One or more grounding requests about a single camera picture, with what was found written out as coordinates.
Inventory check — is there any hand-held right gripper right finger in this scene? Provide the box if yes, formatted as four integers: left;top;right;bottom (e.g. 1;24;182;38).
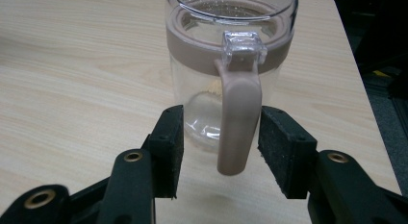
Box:
258;105;408;224

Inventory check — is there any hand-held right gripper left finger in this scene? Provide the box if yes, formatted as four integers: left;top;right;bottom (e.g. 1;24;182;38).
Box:
95;104;185;224

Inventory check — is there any clear jar with pink handle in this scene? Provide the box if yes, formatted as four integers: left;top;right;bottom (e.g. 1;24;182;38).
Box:
165;0;299;177

